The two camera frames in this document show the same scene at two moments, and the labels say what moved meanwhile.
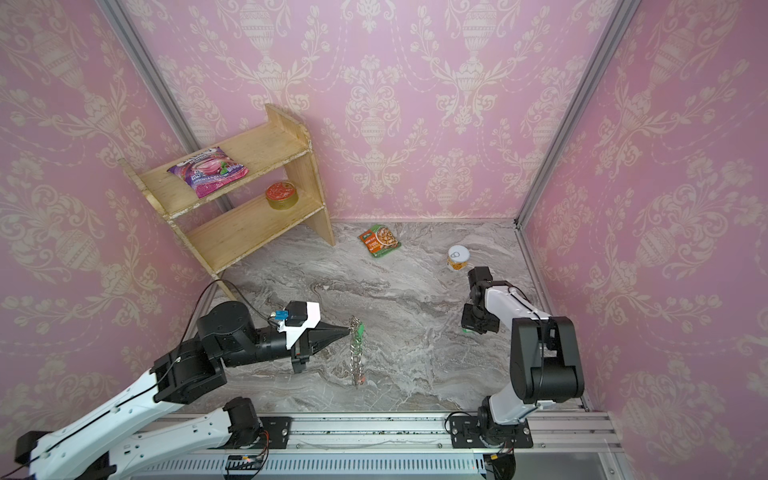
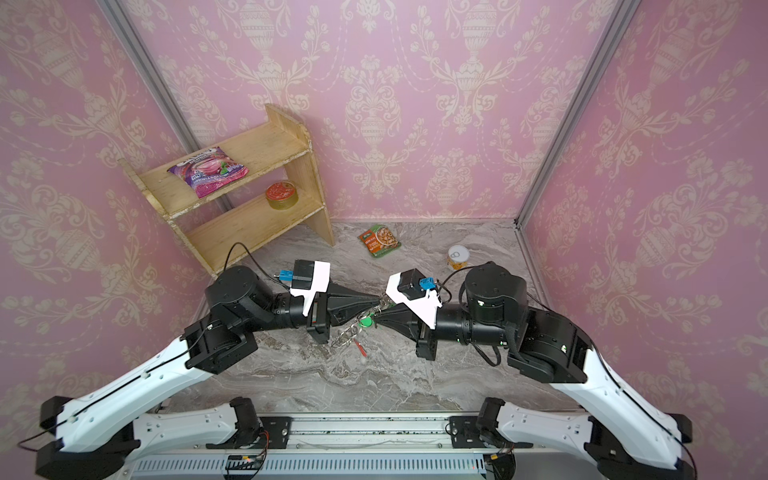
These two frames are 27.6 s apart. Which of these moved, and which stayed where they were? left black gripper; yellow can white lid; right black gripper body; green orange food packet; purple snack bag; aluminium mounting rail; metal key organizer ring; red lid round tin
Moved: right black gripper body; metal key organizer ring; left black gripper
Stayed: purple snack bag; aluminium mounting rail; yellow can white lid; red lid round tin; green orange food packet
